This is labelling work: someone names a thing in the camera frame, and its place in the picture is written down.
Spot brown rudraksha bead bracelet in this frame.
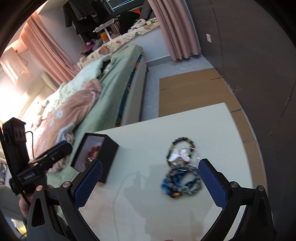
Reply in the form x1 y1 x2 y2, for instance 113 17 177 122
86 143 102 164

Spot blue braided bracelet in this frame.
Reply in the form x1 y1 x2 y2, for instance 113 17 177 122
160 166 203 198

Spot gold butterfly hair clip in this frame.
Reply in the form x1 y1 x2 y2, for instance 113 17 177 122
167 148 192 163

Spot dark green bead bracelet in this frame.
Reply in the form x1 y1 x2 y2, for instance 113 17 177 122
165 136 197 167

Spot black jewelry box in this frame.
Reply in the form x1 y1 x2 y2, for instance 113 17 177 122
71 133 119 184

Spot person's left hand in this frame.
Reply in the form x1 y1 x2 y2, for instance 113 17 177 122
18 193 34 218

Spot pink duck fleece blanket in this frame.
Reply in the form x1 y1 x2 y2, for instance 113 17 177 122
33 78 103 173

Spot white air conditioner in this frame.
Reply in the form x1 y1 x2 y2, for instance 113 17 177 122
40 71 60 91

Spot green bed sheet mattress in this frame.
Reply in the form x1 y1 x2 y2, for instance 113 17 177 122
47 45 144 187

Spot white foam table pad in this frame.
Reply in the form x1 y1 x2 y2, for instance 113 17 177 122
78 102 254 241

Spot light green floral quilt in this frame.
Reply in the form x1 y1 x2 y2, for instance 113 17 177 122
40 54 114 119

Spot pink curtain left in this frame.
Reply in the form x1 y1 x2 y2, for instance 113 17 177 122
20 13 80 84

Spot pink curtain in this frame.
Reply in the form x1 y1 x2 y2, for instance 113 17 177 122
20 13 80 84
148 0 200 61

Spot patterned window seat cushion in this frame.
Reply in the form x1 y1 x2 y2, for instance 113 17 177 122
77 21 159 70

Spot brown cardboard sheet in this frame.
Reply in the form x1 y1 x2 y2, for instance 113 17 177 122
159 68 267 187

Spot hanging dark clothes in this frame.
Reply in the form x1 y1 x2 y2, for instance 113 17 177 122
62 0 110 43

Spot dark wood wardrobe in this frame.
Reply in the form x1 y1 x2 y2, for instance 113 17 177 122
187 1 295 239

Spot pink curtain right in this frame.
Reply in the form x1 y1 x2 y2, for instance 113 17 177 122
148 0 200 61

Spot white wall switch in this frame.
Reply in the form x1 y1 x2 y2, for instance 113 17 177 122
206 34 212 43

